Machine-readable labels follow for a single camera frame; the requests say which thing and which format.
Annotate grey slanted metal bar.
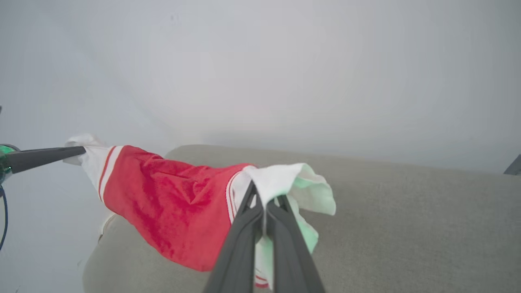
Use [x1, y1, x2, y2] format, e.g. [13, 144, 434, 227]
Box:
[504, 155, 521, 175]

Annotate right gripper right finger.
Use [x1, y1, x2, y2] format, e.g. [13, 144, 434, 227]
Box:
[266, 195, 326, 293]

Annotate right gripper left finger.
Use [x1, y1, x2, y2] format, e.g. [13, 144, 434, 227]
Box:
[204, 181, 265, 293]

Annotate thin left arm cable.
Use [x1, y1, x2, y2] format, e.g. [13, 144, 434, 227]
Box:
[0, 185, 9, 251]

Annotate grey fabric sofa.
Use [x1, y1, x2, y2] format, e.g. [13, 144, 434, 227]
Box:
[83, 144, 521, 293]

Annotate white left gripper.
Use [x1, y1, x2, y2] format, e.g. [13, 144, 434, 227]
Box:
[0, 143, 87, 186]

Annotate red and white shorts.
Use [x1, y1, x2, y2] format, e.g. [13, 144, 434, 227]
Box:
[63, 133, 337, 289]

